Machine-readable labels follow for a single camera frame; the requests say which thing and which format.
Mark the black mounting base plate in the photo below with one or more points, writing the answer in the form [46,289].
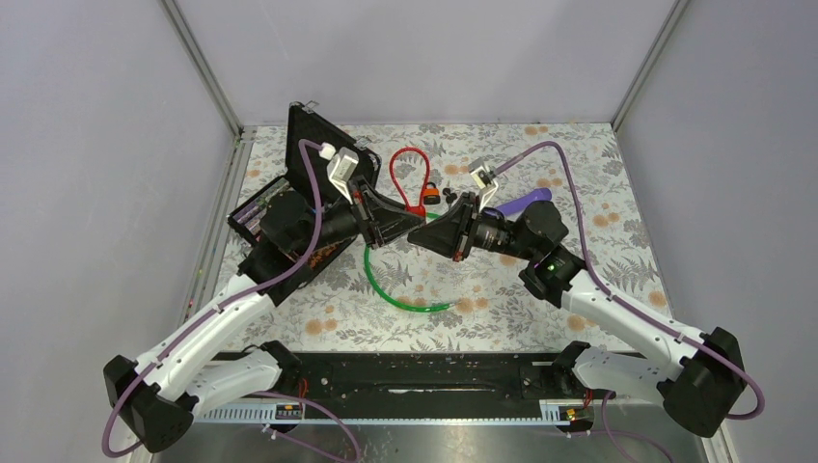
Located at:
[424,387]

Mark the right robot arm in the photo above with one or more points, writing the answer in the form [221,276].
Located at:
[697,377]

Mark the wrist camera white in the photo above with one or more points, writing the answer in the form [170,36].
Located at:
[342,164]
[484,178]

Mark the black poker chip case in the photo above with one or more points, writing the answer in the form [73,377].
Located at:
[302,123]

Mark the green cable lock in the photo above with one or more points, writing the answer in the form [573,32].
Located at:
[411,279]

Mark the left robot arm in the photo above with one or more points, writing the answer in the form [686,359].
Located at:
[159,394]

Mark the purple cylindrical handle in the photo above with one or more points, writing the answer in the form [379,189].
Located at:
[520,204]

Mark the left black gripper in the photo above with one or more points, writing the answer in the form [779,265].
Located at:
[381,208]

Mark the black keys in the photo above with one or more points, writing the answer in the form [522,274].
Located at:
[449,196]

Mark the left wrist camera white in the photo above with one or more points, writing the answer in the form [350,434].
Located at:
[342,164]

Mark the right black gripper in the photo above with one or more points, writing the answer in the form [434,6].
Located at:
[453,234]

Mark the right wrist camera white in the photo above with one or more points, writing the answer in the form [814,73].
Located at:
[484,178]

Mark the orange black padlock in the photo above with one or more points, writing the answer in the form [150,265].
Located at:
[431,194]

